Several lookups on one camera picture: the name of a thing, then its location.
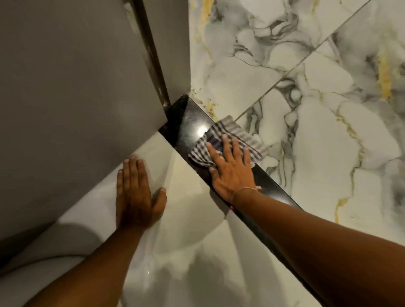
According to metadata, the person's right forearm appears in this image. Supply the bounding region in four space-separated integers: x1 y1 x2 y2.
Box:
231 189 405 307

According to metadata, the person's left hand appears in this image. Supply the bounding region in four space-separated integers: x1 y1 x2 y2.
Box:
115 155 167 232

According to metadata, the person's left forearm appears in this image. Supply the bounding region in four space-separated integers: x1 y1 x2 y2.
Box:
23 225 147 307

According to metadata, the person's right hand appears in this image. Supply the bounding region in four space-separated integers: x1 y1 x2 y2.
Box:
206 134 262 205

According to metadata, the grey checked cleaning cloth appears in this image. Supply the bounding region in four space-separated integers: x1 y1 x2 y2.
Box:
188 115 269 169

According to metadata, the black stone door threshold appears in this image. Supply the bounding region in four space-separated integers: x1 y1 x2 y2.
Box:
158 94 331 307

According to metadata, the grey door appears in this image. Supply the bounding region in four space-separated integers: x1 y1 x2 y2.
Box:
0 0 168 242

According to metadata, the thin gold bracelet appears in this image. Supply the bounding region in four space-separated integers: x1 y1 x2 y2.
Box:
232 186 262 204

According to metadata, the grey door frame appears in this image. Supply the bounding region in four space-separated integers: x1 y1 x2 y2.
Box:
131 0 192 112

